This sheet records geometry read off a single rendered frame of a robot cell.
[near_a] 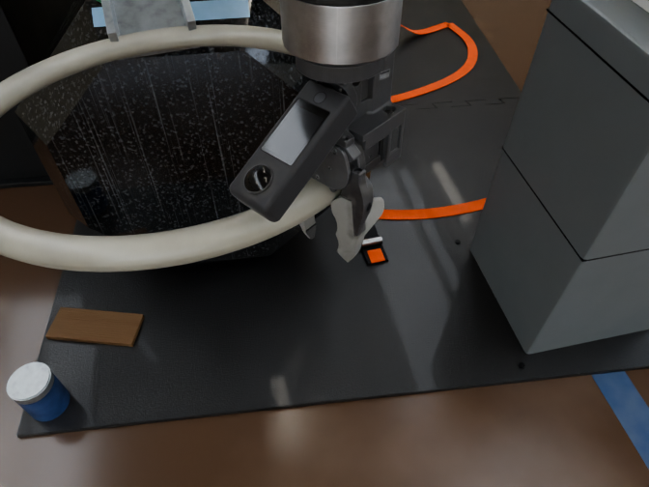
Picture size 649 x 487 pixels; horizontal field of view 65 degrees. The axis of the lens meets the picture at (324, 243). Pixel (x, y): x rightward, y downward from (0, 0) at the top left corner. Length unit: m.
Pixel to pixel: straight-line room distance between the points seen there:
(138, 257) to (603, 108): 0.92
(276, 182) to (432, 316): 1.19
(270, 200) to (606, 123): 0.84
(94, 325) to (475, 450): 1.08
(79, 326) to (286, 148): 1.29
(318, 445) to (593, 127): 0.94
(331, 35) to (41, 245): 0.28
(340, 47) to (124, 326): 1.30
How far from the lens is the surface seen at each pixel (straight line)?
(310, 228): 0.53
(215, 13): 1.17
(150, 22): 0.89
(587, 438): 1.52
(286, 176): 0.39
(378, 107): 0.47
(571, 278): 1.29
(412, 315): 1.53
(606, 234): 1.19
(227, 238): 0.43
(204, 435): 1.40
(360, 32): 0.38
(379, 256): 1.63
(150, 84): 1.20
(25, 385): 1.45
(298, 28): 0.39
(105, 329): 1.59
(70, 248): 0.46
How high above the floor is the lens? 1.28
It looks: 49 degrees down
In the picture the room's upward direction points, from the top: straight up
